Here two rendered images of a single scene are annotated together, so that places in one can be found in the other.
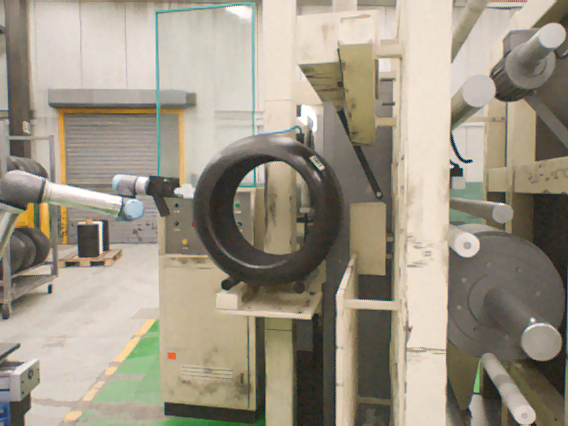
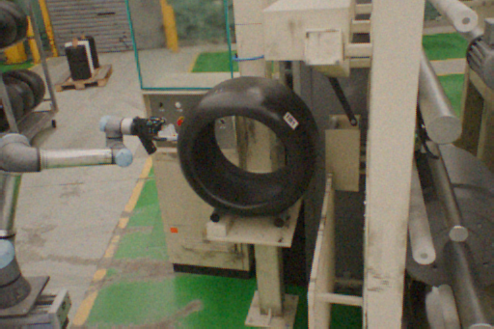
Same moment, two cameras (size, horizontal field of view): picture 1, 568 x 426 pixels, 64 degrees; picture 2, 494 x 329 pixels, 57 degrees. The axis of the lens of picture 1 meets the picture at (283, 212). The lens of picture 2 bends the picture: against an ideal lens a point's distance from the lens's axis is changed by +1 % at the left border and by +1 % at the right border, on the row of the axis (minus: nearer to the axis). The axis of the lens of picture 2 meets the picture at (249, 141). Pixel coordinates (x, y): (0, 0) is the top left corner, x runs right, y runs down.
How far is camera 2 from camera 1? 68 cm
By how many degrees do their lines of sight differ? 20
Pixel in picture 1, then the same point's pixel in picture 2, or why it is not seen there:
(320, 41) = (288, 38)
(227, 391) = (224, 257)
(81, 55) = not seen: outside the picture
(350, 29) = (316, 44)
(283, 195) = not seen: hidden behind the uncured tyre
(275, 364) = (262, 252)
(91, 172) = not seen: outside the picture
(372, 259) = (346, 178)
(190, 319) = (186, 203)
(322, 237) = (297, 185)
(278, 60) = not seen: outside the picture
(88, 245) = (79, 68)
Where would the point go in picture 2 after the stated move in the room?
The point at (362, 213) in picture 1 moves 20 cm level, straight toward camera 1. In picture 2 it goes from (337, 139) to (335, 158)
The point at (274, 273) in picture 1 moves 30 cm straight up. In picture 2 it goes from (256, 212) to (251, 146)
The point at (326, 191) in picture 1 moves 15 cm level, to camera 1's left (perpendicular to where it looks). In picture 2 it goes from (300, 147) to (260, 149)
